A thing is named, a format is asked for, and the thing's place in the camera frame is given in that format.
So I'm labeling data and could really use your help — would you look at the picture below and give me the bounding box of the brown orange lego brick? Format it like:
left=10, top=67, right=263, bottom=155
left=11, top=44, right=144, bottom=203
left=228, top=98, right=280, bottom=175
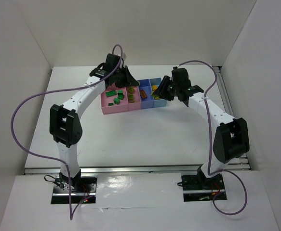
left=139, top=90, right=147, bottom=99

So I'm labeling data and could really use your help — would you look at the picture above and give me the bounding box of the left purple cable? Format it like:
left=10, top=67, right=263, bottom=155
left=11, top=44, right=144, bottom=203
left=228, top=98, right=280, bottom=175
left=11, top=44, right=126, bottom=221

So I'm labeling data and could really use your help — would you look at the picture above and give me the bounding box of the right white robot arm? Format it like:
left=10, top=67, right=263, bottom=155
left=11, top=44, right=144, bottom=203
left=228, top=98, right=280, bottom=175
left=152, top=67, right=250, bottom=190

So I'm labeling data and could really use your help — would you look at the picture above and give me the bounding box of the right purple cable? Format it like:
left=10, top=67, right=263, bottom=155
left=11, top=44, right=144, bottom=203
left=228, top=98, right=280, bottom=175
left=178, top=60, right=248, bottom=215

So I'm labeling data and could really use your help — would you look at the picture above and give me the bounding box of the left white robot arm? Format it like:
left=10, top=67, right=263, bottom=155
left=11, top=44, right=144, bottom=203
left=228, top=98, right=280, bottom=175
left=49, top=53, right=139, bottom=189

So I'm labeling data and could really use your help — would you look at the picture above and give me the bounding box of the light blue bin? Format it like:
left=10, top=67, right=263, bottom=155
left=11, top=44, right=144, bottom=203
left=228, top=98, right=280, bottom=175
left=149, top=77, right=167, bottom=108

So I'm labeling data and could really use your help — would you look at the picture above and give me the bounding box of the small lime lego brick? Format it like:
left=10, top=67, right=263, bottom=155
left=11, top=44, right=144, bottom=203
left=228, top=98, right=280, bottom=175
left=127, top=87, right=135, bottom=94

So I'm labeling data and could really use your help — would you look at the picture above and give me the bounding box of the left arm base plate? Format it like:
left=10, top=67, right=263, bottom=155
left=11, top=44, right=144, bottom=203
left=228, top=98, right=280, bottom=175
left=44, top=175, right=97, bottom=205

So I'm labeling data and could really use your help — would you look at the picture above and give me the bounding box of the aluminium side rail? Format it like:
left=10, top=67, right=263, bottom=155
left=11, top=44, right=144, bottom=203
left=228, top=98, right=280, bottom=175
left=213, top=66, right=250, bottom=164

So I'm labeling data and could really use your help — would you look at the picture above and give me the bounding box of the aluminium front rail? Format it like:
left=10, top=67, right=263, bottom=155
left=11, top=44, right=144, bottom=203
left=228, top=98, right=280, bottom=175
left=23, top=163, right=252, bottom=175

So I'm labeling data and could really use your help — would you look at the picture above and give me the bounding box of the dark green lego brick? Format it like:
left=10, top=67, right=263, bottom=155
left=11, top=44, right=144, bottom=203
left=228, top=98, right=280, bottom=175
left=114, top=98, right=120, bottom=104

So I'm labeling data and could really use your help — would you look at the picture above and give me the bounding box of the green long lego brick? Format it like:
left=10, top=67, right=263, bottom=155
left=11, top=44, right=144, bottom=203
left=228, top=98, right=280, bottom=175
left=106, top=90, right=117, bottom=97

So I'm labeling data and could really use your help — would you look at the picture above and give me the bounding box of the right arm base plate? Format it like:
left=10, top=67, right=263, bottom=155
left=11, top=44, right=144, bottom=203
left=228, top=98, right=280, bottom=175
left=177, top=174, right=227, bottom=202

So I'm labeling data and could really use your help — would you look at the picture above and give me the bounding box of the large pink bin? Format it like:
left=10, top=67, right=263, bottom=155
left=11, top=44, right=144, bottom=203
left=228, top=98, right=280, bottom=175
left=100, top=85, right=128, bottom=115

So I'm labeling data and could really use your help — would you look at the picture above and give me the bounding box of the purple cable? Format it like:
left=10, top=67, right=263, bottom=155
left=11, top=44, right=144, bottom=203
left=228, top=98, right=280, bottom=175
left=178, top=60, right=248, bottom=215
left=11, top=44, right=126, bottom=221

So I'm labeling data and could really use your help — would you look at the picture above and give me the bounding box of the dark blue bin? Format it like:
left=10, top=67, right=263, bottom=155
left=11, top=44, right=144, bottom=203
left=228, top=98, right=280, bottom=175
left=138, top=79, right=154, bottom=109

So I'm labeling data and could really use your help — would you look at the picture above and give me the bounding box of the lime lego brick dropped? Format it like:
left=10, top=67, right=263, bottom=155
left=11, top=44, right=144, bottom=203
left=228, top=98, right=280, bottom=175
left=128, top=94, right=134, bottom=101

